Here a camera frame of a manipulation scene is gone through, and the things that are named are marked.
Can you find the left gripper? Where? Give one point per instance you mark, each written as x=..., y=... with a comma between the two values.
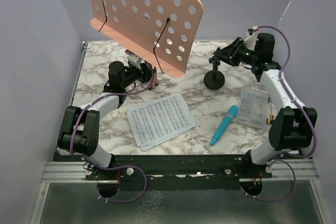
x=145, y=73

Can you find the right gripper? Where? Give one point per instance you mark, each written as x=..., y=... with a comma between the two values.
x=229, y=54

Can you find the black microphone stand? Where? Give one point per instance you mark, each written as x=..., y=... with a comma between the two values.
x=214, y=79

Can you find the sheet music page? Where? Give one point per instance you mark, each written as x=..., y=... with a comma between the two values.
x=154, y=120
x=169, y=137

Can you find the pink music stand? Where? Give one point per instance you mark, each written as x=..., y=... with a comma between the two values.
x=161, y=32

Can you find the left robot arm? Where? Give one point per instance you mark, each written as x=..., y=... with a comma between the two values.
x=79, y=131

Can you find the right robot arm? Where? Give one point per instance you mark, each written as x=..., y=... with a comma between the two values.
x=293, y=127

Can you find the teal toy microphone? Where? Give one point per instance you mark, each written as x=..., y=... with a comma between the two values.
x=229, y=116

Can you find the clear plastic parts box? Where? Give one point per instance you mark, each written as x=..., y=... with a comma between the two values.
x=253, y=108

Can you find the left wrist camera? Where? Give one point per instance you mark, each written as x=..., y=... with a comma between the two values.
x=135, y=60

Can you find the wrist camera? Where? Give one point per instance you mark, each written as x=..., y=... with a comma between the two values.
x=251, y=37
x=135, y=60

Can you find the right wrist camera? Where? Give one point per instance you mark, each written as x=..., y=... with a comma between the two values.
x=251, y=37

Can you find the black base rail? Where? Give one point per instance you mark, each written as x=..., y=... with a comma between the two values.
x=176, y=172

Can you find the aluminium frame rail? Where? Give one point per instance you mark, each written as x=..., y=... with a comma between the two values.
x=74, y=172

